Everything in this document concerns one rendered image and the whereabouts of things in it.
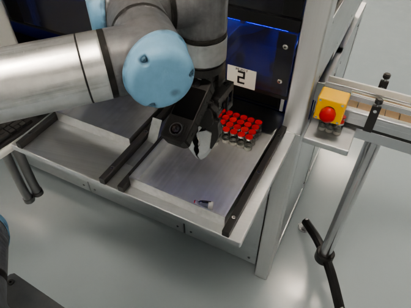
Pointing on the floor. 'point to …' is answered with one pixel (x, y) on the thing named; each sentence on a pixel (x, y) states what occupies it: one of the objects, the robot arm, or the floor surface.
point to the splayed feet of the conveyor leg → (306, 226)
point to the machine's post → (296, 120)
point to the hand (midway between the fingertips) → (197, 156)
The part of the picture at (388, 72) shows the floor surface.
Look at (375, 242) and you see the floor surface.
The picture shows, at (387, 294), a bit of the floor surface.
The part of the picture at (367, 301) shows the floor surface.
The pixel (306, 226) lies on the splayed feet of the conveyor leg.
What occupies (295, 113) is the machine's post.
